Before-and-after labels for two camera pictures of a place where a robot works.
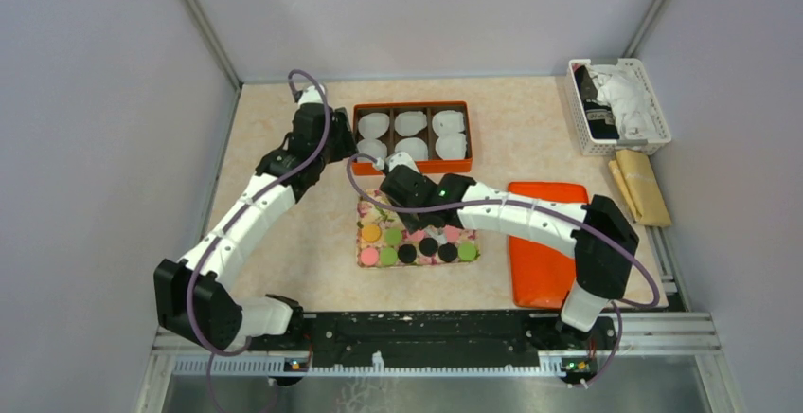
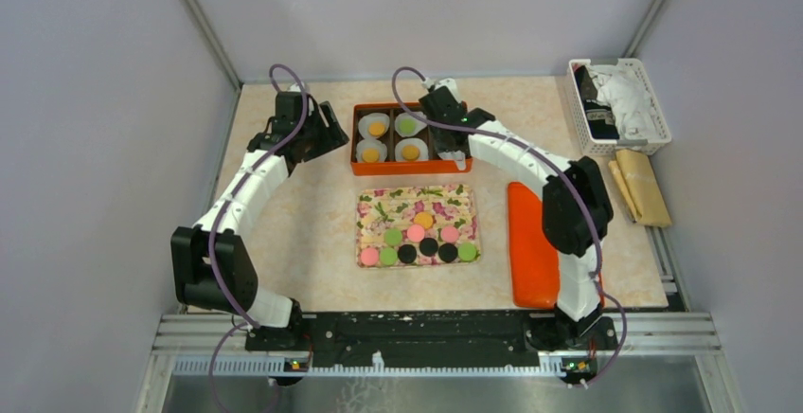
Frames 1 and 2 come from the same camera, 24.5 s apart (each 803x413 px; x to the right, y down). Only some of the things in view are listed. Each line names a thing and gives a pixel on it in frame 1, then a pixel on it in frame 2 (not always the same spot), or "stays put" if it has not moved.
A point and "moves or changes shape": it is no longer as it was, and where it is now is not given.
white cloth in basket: [618, 88] stays put
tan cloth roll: [634, 173] stays put
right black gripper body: [413, 221] -> [439, 142]
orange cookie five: [371, 233] moves or changes shape
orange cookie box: [438, 135] stays put
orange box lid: [543, 272] stays put
